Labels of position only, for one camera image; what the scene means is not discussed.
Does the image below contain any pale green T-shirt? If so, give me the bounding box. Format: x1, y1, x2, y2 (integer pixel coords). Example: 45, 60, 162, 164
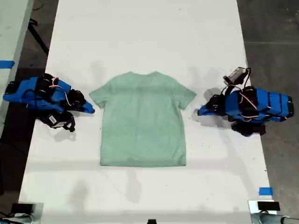
88, 71, 197, 168

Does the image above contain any black stand bar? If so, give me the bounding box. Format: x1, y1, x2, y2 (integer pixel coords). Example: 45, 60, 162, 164
27, 19, 50, 56

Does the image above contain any blue tape strip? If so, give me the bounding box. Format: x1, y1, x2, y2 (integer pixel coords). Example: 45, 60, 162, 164
0, 60, 15, 69

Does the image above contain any pale side table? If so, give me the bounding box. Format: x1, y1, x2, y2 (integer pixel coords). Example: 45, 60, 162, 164
0, 0, 35, 137

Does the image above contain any blue tape square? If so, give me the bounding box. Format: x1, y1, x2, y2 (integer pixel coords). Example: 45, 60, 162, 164
258, 187, 273, 196

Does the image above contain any white metal plate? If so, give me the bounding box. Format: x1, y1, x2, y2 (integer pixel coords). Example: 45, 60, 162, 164
248, 200, 279, 214

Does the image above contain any small black box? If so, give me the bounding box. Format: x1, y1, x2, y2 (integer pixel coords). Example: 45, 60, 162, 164
11, 203, 35, 213
257, 201, 280, 211

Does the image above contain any grey metal tube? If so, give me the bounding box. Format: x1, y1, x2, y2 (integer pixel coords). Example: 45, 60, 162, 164
251, 211, 299, 224

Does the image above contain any camera black stalk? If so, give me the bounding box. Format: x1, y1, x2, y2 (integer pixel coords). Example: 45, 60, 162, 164
62, 112, 76, 133
221, 83, 242, 97

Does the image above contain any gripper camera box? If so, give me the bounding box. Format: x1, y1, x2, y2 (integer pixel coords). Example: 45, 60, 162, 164
223, 67, 249, 85
42, 113, 67, 129

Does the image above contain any camera black cable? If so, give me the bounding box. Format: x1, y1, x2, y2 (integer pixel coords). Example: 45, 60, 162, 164
240, 67, 252, 91
23, 87, 47, 122

